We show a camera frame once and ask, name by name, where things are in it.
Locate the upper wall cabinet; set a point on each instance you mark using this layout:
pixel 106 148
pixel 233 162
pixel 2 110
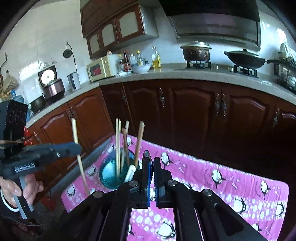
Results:
pixel 113 25

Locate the cream microwave oven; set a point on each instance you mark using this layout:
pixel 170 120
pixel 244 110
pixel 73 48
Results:
pixel 103 67

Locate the dark brown short chopstick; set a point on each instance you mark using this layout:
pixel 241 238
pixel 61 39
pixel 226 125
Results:
pixel 125 146

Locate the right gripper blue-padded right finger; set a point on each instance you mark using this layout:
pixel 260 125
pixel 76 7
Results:
pixel 161 190

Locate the black dish rack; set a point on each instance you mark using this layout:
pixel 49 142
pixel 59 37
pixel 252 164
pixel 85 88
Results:
pixel 285 69

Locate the reddish brown chopstick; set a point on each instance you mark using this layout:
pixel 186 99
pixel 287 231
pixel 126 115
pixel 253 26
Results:
pixel 139 139

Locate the range hood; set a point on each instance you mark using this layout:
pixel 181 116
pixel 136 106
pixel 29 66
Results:
pixel 237 22

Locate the white bowl on counter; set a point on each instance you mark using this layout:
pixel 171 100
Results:
pixel 141 68

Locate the black wok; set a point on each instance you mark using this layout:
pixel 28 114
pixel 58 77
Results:
pixel 249 60

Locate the teal utensil holder cup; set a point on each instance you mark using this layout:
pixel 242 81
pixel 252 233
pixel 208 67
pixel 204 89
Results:
pixel 107 171

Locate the white ceramic soup spoon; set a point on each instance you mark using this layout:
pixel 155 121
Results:
pixel 130 173

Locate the yellow oil bottle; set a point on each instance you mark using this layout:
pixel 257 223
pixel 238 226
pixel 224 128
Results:
pixel 156 60

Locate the rice cooker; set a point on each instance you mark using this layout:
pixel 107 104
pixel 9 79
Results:
pixel 52 86

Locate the pink penguin table cloth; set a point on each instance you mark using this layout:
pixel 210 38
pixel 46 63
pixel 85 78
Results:
pixel 260 201

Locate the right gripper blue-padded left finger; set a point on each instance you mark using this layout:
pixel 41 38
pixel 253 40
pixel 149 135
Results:
pixel 140 191

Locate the light wooden chopstick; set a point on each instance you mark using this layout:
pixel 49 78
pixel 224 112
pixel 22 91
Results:
pixel 75 138

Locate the dark sauce bottle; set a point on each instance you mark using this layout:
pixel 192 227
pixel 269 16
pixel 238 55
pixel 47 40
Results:
pixel 126 62

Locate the brown cooking pot with lid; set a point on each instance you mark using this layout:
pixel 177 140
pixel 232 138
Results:
pixel 196 51

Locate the lower kitchen cabinets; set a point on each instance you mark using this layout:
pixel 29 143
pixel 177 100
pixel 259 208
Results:
pixel 232 125

